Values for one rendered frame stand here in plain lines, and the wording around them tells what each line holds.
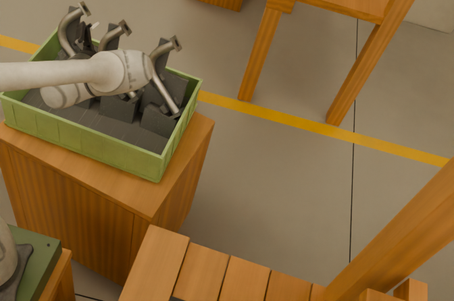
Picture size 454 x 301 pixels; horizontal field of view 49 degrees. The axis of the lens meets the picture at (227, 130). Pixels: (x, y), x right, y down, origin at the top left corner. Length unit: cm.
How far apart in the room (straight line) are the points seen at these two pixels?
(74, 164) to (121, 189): 20
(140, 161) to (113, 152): 10
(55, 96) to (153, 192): 65
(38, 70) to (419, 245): 93
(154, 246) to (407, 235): 78
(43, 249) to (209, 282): 51
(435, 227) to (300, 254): 164
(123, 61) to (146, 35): 227
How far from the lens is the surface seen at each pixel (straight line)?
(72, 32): 197
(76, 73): 118
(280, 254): 272
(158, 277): 159
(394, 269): 137
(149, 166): 179
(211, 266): 164
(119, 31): 180
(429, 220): 116
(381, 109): 361
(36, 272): 157
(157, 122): 189
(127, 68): 128
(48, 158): 192
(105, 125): 193
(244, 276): 165
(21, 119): 194
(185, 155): 194
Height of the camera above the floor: 238
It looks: 51 degrees down
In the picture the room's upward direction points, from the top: 18 degrees clockwise
